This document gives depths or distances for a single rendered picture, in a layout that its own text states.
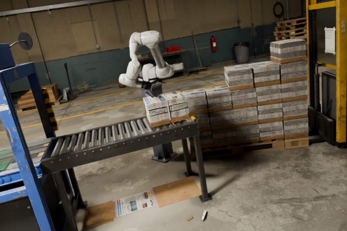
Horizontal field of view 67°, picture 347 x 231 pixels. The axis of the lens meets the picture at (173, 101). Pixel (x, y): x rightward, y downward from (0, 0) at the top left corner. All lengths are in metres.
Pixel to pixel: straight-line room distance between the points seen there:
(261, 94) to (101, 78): 7.08
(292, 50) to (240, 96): 0.76
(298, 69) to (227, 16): 7.47
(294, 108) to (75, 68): 7.58
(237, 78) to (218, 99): 0.34
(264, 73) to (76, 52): 7.33
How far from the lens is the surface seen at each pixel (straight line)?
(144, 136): 2.30
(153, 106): 2.38
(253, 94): 3.24
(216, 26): 10.36
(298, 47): 3.30
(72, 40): 9.54
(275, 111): 3.37
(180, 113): 2.45
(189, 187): 2.96
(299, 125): 3.53
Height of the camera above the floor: 1.63
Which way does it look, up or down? 15 degrees down
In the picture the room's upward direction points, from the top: 10 degrees counter-clockwise
